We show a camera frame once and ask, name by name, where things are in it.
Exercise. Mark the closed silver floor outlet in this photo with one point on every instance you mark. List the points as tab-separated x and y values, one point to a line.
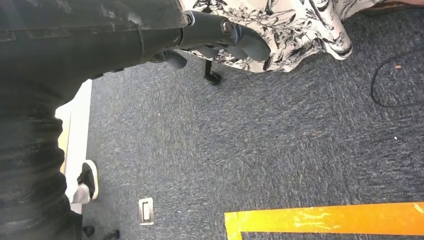
146	212

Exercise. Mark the white furniture panel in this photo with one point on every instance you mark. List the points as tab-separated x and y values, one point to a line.
79	132

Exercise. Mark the black white shoe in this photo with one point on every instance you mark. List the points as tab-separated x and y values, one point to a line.
86	182

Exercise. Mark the yellow floor tape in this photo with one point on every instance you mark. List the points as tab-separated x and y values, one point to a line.
314	218

